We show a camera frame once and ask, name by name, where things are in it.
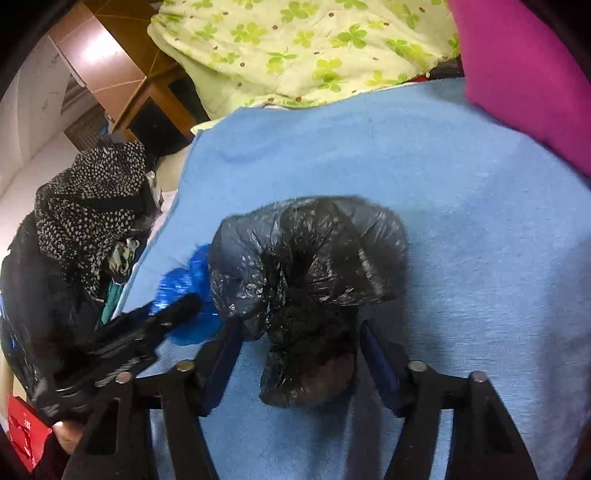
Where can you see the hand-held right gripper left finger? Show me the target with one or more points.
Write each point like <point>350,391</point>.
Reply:
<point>221,369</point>

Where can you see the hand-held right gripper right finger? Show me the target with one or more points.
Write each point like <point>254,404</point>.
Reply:
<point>383,369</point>

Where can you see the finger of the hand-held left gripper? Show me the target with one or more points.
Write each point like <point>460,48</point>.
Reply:
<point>173,314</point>

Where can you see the shiny blue plastic bag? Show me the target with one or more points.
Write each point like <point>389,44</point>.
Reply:
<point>189,286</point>

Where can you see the black plastic bag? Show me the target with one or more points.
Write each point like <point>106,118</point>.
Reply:
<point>304,286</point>

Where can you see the person's left hand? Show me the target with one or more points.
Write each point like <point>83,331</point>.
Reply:
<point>69,436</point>

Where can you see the black jacket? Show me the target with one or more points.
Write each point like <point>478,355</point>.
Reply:
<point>37,295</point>

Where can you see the red box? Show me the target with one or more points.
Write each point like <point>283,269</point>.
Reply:
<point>27,431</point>

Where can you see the black white spotted cloth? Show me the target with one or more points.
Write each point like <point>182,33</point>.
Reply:
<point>87,217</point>

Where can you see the light blue blanket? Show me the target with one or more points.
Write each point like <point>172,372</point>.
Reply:
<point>415,230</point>

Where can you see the wooden nightstand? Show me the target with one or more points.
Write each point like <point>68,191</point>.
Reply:
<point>152,110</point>

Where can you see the green clover print quilt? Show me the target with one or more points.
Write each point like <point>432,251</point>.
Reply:
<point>300,50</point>

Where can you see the magenta pillow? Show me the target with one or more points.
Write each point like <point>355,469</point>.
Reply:
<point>526,83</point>

